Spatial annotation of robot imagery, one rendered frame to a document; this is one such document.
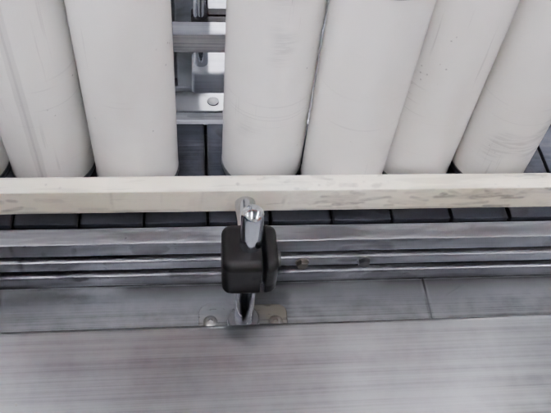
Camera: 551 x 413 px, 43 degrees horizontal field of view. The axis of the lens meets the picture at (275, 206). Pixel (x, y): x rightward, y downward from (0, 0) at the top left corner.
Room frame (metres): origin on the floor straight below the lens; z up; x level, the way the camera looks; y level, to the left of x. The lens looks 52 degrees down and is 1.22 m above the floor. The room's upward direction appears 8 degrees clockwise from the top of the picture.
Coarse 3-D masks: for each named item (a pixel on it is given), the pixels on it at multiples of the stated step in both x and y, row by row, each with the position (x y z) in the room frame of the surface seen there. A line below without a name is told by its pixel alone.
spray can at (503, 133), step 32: (544, 0) 0.31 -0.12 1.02; (512, 32) 0.31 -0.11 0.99; (544, 32) 0.30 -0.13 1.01; (512, 64) 0.31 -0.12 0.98; (544, 64) 0.30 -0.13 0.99; (480, 96) 0.32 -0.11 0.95; (512, 96) 0.30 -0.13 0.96; (544, 96) 0.30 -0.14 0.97; (480, 128) 0.31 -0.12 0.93; (512, 128) 0.30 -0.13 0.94; (544, 128) 0.31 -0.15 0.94; (480, 160) 0.30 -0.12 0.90; (512, 160) 0.30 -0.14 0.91
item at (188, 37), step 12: (180, 24) 0.33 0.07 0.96; (192, 24) 0.33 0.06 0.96; (204, 24) 0.33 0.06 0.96; (216, 24) 0.33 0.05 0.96; (324, 24) 0.34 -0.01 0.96; (180, 36) 0.32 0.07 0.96; (192, 36) 0.32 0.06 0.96; (204, 36) 0.32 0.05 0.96; (216, 36) 0.32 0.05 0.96; (180, 48) 0.32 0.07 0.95; (192, 48) 0.32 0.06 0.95; (204, 48) 0.32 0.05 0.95; (216, 48) 0.32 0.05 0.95
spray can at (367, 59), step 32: (352, 0) 0.27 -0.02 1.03; (384, 0) 0.27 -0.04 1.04; (416, 0) 0.27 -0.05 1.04; (352, 32) 0.27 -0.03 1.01; (384, 32) 0.27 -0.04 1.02; (416, 32) 0.28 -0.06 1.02; (320, 64) 0.29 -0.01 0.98; (352, 64) 0.27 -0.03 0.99; (384, 64) 0.27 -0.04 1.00; (416, 64) 0.29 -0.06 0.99; (320, 96) 0.28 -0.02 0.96; (352, 96) 0.27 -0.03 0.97; (384, 96) 0.27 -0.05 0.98; (320, 128) 0.28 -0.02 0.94; (352, 128) 0.27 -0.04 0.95; (384, 128) 0.27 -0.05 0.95; (320, 160) 0.28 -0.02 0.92; (352, 160) 0.27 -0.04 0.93; (384, 160) 0.28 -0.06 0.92
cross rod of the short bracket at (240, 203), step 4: (236, 200) 0.24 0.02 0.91; (240, 200) 0.24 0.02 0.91; (244, 200) 0.24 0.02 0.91; (248, 200) 0.24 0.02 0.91; (252, 200) 0.24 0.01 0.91; (236, 204) 0.24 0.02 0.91; (240, 204) 0.24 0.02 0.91; (244, 204) 0.24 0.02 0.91; (248, 204) 0.24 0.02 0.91; (236, 208) 0.24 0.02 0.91; (240, 208) 0.24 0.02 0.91; (236, 212) 0.24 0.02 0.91; (240, 212) 0.23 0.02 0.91; (236, 216) 0.23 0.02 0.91; (240, 216) 0.23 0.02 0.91; (236, 220) 0.23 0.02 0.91; (240, 220) 0.23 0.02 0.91; (236, 224) 0.23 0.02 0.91; (240, 224) 0.23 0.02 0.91
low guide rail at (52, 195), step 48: (0, 192) 0.22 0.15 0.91; (48, 192) 0.23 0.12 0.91; (96, 192) 0.23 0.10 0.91; (144, 192) 0.24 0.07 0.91; (192, 192) 0.24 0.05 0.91; (240, 192) 0.25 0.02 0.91; (288, 192) 0.25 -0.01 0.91; (336, 192) 0.26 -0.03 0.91; (384, 192) 0.26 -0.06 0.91; (432, 192) 0.27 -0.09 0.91; (480, 192) 0.27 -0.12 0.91; (528, 192) 0.28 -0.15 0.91
